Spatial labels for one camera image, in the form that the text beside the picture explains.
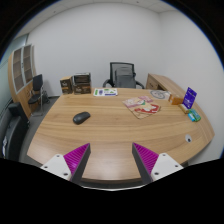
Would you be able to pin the black computer mouse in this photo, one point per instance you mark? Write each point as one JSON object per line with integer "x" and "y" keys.
{"x": 81, "y": 117}

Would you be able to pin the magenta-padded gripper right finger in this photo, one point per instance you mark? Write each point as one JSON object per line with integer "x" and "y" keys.
{"x": 146, "y": 159}

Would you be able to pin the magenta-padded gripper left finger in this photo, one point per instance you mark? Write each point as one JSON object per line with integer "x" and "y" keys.
{"x": 77, "y": 158}

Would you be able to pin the black mesh office chair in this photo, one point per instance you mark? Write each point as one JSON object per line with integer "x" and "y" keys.
{"x": 113, "y": 68}

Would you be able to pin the grey backpack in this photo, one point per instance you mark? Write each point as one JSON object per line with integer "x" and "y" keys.
{"x": 125, "y": 78}

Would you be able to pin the black visitor chair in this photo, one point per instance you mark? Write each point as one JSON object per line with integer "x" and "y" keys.
{"x": 37, "y": 83}

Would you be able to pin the tan flat box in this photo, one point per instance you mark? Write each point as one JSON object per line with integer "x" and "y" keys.
{"x": 184, "y": 108}

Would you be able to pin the large brown open-lid box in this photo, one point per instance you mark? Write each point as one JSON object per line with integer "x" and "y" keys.
{"x": 82, "y": 84}

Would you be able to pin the small brown cardboard box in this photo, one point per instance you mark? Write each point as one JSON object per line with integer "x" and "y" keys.
{"x": 66, "y": 85}

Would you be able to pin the wooden side desk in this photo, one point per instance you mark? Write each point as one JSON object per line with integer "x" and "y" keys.
{"x": 163, "y": 82}

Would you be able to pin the black sofa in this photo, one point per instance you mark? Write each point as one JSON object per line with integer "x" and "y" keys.
{"x": 13, "y": 133}

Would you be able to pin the blue small box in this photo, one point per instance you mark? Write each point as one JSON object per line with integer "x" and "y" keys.
{"x": 191, "y": 117}

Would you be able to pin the purple card package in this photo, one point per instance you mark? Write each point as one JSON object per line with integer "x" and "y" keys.
{"x": 190, "y": 97}

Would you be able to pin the orange cardboard box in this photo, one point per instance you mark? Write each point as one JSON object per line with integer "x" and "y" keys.
{"x": 175, "y": 99}

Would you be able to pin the green small box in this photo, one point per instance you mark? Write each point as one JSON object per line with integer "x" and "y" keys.
{"x": 196, "y": 114}

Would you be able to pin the wooden shelf unit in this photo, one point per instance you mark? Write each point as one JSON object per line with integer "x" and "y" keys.
{"x": 20, "y": 75}

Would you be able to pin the pink floral mouse pad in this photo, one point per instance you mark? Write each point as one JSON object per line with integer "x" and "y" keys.
{"x": 132, "y": 101}

